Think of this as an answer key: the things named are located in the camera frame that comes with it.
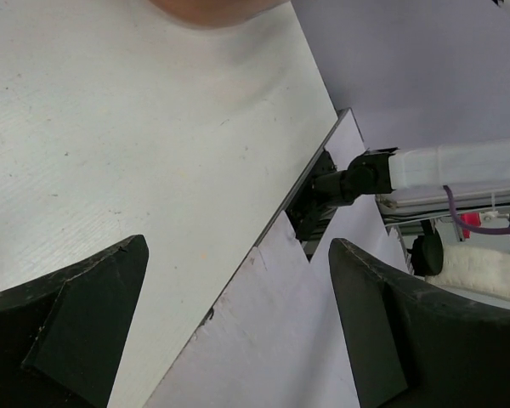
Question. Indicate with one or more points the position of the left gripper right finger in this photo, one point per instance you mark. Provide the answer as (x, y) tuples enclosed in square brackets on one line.
[(411, 344)]

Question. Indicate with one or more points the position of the pink translucent plastic bin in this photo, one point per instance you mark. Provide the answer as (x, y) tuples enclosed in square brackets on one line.
[(215, 13)]

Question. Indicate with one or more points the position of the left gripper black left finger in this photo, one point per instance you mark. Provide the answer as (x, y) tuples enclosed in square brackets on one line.
[(62, 335)]

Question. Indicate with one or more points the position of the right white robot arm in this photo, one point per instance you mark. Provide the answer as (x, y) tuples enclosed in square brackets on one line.
[(484, 165)]

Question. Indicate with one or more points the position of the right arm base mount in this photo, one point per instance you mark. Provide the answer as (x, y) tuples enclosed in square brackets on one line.
[(314, 203)]

